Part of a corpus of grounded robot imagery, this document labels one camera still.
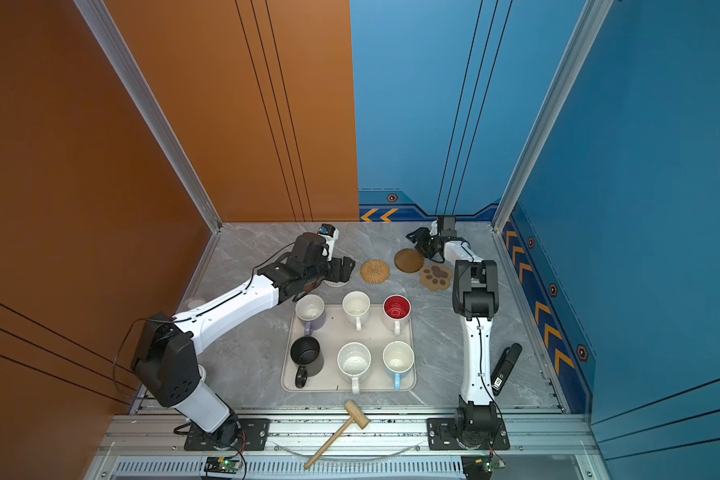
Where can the black mug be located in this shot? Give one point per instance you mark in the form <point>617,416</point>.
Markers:
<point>306,353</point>

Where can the white speckled mug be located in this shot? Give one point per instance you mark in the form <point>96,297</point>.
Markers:
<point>354,361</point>

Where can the wooden mallet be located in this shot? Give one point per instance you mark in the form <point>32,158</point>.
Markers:
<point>355,417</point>

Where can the left green circuit board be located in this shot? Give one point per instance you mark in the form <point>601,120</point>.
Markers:
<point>224,467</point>

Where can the aluminium frame post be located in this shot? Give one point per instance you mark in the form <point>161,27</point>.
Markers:
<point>584,34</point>
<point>102,25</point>

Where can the rattan round coaster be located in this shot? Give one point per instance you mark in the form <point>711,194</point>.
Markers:
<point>375,271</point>

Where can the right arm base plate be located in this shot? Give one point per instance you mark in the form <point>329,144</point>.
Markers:
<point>443,434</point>

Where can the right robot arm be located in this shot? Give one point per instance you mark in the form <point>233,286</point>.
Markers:
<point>479,423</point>

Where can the dark wooden round coaster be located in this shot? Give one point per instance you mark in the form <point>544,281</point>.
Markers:
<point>409,261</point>

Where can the right green circuit board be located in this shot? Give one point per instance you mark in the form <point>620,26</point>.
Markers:
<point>481,467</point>

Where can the green circuit board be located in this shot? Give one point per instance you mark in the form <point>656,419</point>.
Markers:
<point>224,467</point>
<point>481,467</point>

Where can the light blue mug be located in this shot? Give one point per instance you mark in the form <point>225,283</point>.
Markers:
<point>398,358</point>

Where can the left aluminium frame post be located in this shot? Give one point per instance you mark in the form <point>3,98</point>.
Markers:
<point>102,25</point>

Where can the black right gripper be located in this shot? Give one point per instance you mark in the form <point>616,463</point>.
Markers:
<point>421,235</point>

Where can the black handheld device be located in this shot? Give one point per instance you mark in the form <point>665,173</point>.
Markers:
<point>504,367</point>

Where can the white mug red inside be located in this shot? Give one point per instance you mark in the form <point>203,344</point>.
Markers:
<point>396,310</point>

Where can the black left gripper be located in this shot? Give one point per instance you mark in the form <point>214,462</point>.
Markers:
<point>347,269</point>

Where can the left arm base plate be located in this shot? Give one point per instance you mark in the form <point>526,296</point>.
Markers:
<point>242,434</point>

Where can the beige serving tray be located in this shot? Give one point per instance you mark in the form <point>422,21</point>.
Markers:
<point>376,357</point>

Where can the multicolour woven coaster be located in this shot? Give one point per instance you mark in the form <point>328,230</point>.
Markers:
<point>335,284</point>

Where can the aluminium front rail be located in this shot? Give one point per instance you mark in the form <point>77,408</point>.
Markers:
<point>394,445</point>

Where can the paw shaped cork coaster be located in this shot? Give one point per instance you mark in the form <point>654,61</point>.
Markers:
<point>436,277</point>

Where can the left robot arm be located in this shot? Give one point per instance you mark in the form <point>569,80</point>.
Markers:
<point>165,360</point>

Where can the purple mug white inside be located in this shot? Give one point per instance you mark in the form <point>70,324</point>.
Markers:
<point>310,311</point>

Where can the right aluminium frame post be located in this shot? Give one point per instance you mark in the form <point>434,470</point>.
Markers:
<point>584,34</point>

